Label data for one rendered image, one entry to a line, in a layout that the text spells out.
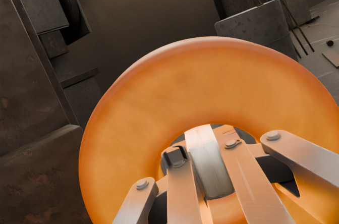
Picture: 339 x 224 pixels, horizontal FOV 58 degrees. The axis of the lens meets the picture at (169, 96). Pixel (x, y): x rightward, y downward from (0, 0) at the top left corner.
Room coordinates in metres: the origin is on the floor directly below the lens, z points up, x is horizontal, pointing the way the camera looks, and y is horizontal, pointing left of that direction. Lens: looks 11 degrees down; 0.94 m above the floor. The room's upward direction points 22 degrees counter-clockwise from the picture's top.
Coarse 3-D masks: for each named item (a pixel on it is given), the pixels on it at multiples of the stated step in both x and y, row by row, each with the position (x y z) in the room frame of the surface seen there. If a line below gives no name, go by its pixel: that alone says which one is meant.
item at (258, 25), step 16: (240, 16) 2.44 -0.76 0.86; (256, 16) 2.41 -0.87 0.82; (272, 16) 2.43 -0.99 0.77; (224, 32) 2.57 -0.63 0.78; (240, 32) 2.47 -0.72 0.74; (256, 32) 2.42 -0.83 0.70; (272, 32) 2.42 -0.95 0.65; (288, 32) 2.52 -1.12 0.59; (272, 48) 2.41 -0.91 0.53; (288, 48) 2.46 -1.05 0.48
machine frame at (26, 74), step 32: (0, 0) 0.44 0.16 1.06; (0, 32) 0.43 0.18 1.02; (32, 32) 0.53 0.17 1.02; (0, 64) 0.42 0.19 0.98; (32, 64) 0.44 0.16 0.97; (0, 96) 0.41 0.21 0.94; (32, 96) 0.43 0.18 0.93; (64, 96) 0.53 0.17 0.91; (0, 128) 0.40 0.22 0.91; (32, 128) 0.42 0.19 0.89; (64, 128) 0.42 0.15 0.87; (0, 160) 0.37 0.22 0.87; (32, 160) 0.36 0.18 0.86; (64, 160) 0.38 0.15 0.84; (0, 192) 0.34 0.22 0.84; (32, 192) 0.35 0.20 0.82; (64, 192) 0.37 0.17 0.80
